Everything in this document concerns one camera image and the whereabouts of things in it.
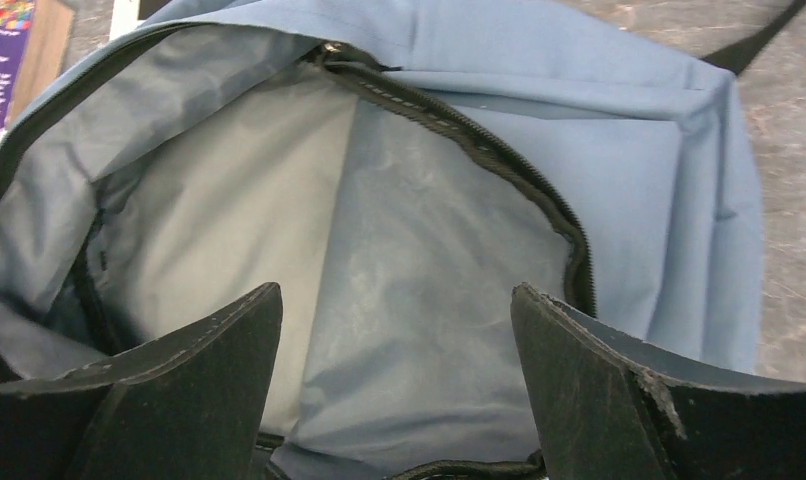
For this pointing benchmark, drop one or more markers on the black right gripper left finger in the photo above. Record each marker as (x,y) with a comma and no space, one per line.
(185,406)

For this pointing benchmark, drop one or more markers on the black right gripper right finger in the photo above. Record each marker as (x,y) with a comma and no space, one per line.
(609,406)

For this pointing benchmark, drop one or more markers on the blue student backpack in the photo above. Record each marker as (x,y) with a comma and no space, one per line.
(398,169)

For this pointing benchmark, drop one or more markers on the purple cover book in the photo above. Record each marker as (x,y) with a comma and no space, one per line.
(33,42)

